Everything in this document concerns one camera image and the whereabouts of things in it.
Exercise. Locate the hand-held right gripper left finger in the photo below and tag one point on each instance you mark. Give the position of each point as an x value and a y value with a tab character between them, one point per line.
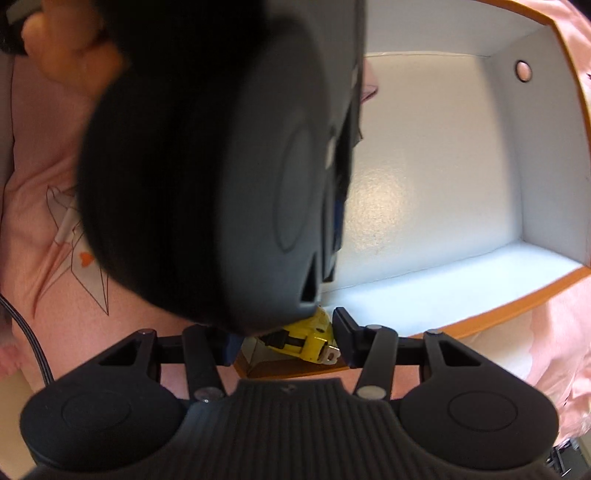
203	355

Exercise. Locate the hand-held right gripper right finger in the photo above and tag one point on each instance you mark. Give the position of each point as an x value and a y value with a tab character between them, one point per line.
348	337

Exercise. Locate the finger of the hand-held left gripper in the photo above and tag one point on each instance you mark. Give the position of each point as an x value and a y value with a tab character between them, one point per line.
341	161

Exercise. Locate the yellow tape measure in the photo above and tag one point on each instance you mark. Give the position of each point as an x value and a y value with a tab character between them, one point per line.
309	339

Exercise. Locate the orange cardboard box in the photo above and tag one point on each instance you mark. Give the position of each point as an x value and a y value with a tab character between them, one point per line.
438	184

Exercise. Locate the person's left hand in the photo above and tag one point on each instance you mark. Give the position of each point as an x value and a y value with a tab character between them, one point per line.
60	50

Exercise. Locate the pink printed blanket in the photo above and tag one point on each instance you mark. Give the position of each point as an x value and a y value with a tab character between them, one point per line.
46	207

